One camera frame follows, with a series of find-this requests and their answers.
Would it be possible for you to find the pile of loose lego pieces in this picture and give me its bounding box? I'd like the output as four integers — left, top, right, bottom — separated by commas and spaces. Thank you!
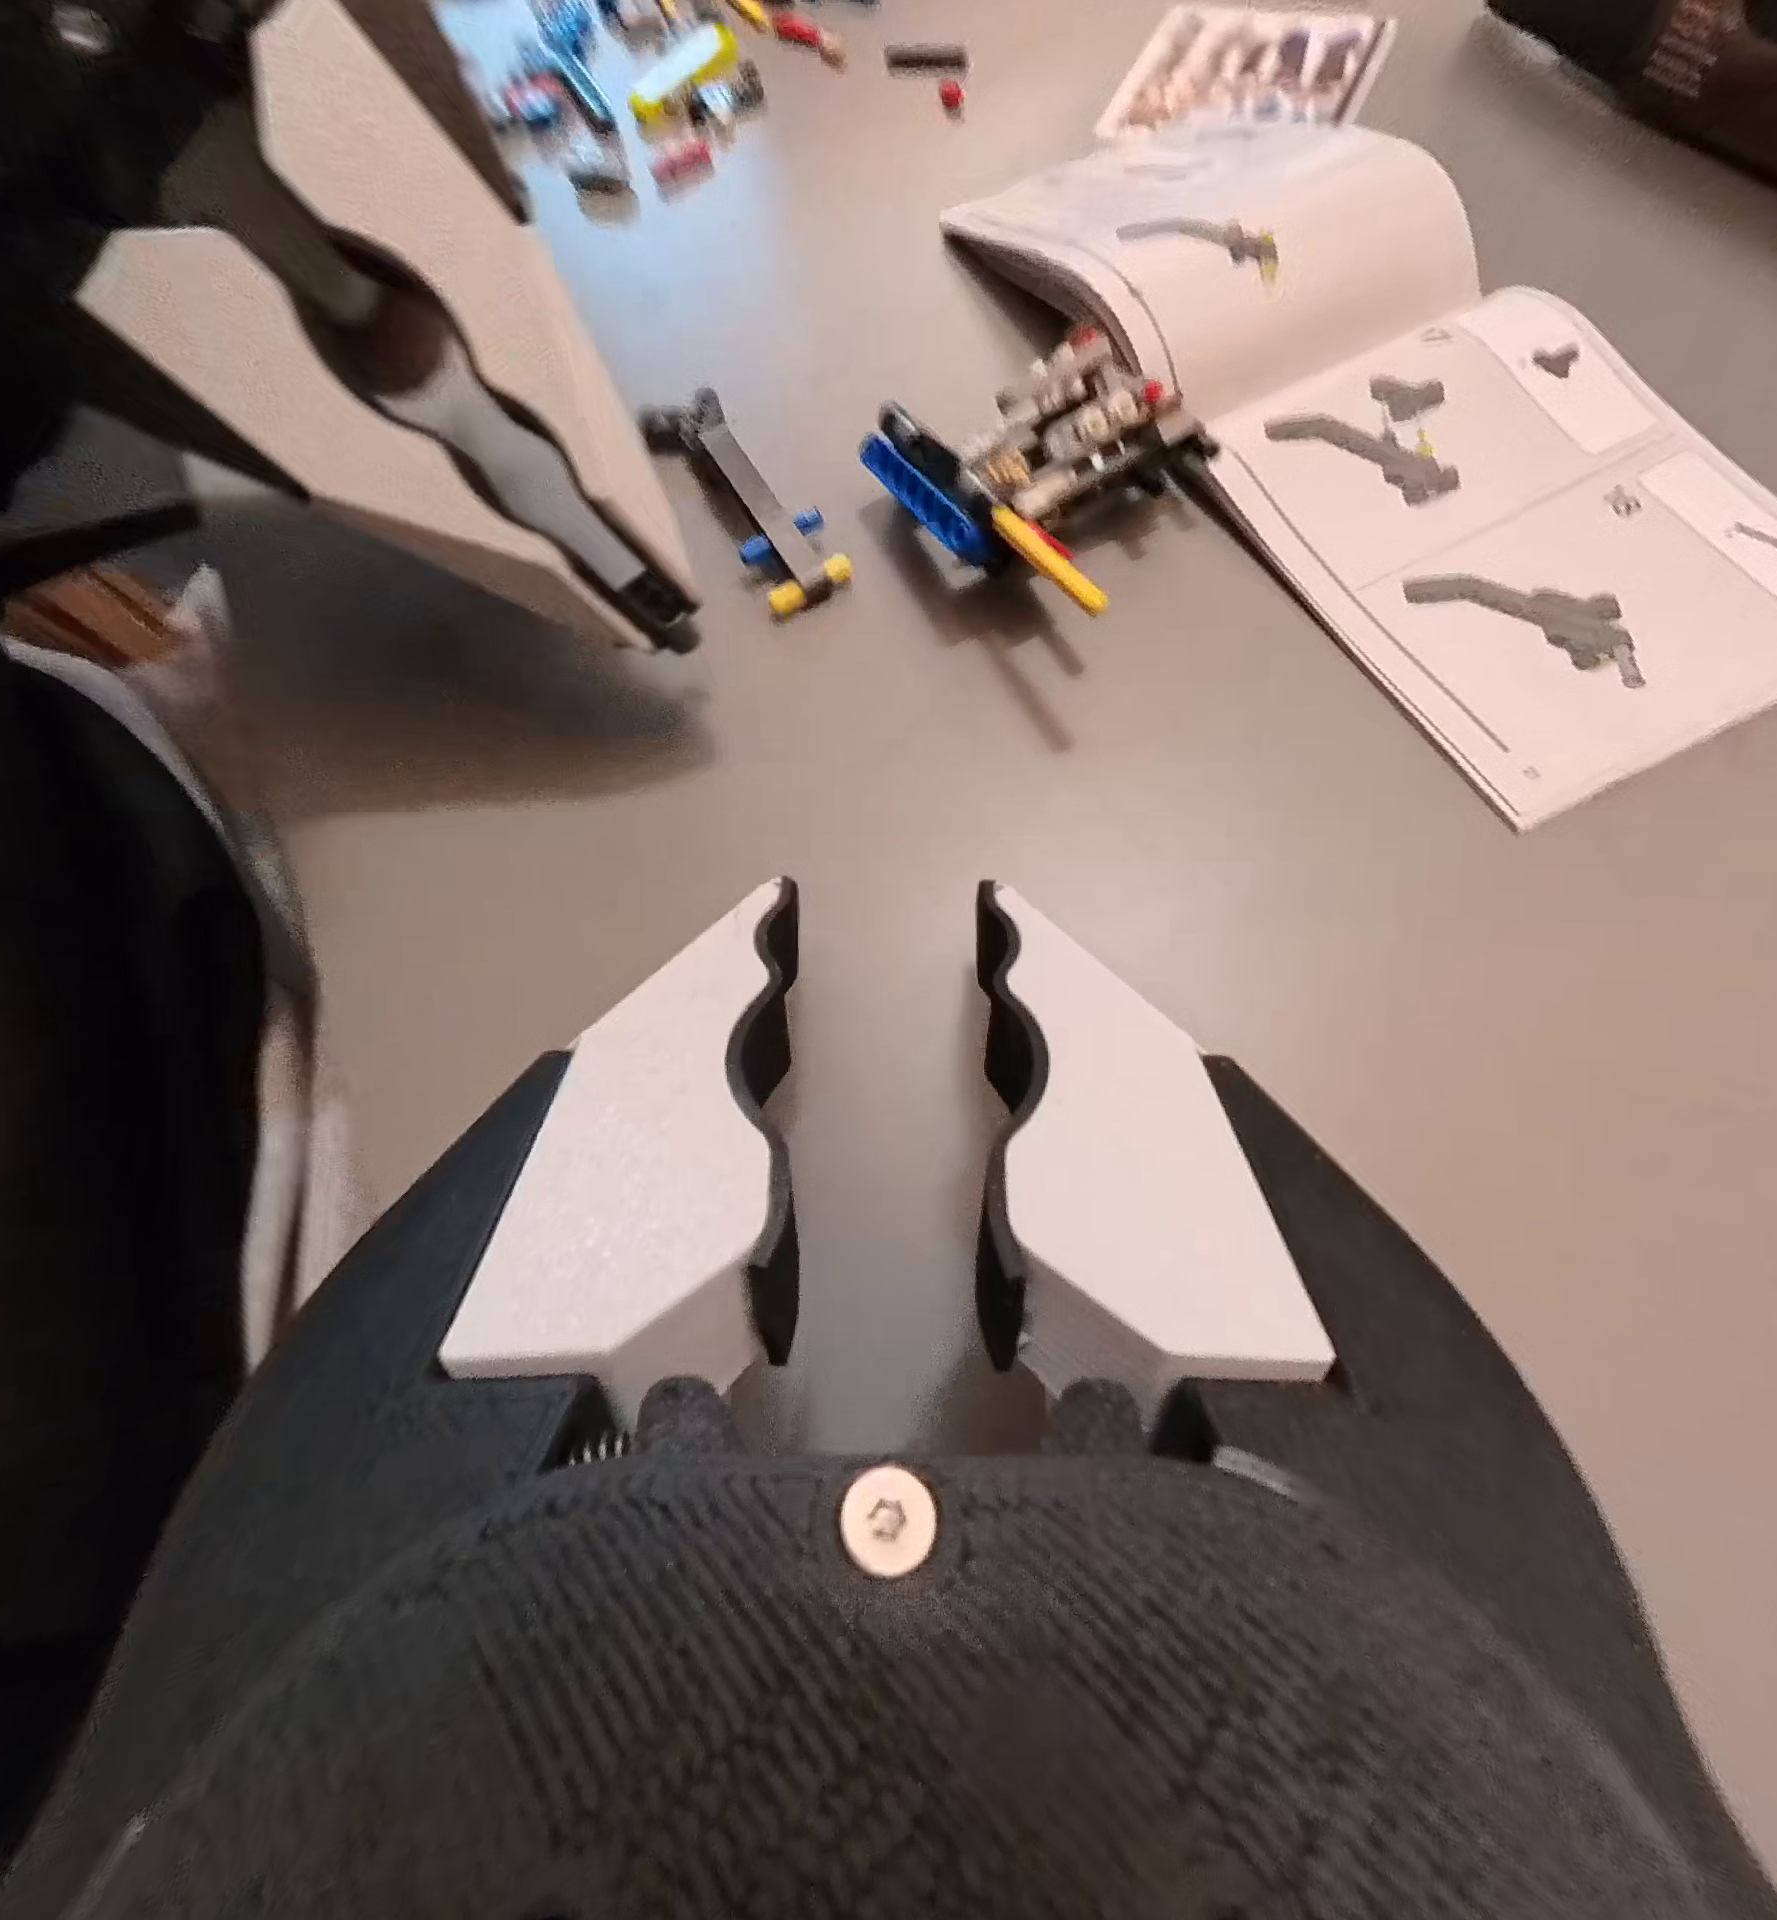
490, 0, 851, 197

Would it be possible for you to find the lego instruction booklet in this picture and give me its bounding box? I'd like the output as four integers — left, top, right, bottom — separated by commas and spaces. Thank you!
939, 120, 1777, 834

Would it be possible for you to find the dark grey beam with pins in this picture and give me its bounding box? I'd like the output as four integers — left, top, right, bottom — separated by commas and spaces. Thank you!
644, 388, 855, 621

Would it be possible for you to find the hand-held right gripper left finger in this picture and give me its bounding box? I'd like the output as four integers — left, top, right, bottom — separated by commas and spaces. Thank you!
438, 877, 802, 1392

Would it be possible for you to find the partly built lego chassis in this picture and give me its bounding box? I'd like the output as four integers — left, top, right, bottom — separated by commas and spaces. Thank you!
859, 322, 1220, 617

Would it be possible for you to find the lego sticker sheet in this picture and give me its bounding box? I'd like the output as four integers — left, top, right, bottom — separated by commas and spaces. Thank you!
1098, 6, 1400, 143

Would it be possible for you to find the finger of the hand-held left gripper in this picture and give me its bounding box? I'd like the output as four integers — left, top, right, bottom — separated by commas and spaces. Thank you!
248, 0, 703, 606
76, 221, 667, 657

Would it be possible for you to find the wooden board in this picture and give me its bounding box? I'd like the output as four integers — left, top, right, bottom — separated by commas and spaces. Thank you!
0, 568, 189, 665

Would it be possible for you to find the lego set cardboard box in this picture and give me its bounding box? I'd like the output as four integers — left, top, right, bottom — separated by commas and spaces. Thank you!
1488, 0, 1777, 213

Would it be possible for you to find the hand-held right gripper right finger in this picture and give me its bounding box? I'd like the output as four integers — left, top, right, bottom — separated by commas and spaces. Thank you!
972, 880, 1341, 1392

